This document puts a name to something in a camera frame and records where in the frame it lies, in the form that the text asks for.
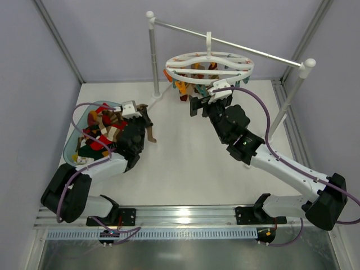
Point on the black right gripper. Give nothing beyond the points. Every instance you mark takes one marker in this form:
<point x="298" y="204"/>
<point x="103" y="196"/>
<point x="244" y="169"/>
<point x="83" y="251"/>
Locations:
<point x="206" y="106"/>

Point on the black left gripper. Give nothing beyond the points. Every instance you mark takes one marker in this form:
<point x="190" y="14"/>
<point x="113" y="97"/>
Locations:
<point x="144" y="117"/>

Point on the brown striped sock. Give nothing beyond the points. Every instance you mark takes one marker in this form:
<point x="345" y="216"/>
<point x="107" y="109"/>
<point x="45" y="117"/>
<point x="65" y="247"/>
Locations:
<point x="111" y="125"/>

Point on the red sock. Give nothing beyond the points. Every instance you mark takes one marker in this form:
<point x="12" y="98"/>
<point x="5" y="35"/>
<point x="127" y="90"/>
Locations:
<point x="100" y="143"/>

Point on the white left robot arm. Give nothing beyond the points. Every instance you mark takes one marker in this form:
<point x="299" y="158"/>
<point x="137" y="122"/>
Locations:
<point x="67" y="194"/>

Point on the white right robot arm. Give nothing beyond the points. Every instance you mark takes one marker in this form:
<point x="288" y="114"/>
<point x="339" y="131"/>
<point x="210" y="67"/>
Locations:
<point x="320" y="201"/>

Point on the pile of colourful socks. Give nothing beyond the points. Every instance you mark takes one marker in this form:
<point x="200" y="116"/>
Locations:
<point x="84" y="154"/>

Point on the white round clip hanger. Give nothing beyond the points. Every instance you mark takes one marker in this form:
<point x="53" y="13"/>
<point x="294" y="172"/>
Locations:
<point x="204" y="68"/>

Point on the teal plastic basket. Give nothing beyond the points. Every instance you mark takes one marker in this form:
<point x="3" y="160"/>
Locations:
<point x="80" y="119"/>

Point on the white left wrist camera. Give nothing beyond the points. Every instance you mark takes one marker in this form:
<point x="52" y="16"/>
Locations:
<point x="127" y="110"/>

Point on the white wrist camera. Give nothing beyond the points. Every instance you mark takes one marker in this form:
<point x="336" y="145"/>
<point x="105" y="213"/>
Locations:
<point x="219" y="91"/>
<point x="127" y="110"/>

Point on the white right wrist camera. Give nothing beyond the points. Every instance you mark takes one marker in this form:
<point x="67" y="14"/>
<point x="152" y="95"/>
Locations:
<point x="219" y="91"/>

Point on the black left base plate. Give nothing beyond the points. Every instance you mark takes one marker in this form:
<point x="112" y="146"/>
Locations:
<point x="120" y="217"/>

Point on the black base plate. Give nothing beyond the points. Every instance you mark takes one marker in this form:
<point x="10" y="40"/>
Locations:
<point x="120" y="217"/>
<point x="250" y="215"/>

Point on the aluminium mounting rail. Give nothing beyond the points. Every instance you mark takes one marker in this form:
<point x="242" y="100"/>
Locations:
<point x="147" y="216"/>

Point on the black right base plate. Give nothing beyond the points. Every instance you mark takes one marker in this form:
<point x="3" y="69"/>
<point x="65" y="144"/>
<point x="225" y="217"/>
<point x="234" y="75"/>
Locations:
<point x="250" y="215"/>

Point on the white slotted cable duct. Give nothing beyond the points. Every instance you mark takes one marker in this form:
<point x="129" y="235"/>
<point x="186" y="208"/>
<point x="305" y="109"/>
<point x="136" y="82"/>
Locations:
<point x="154" y="234"/>

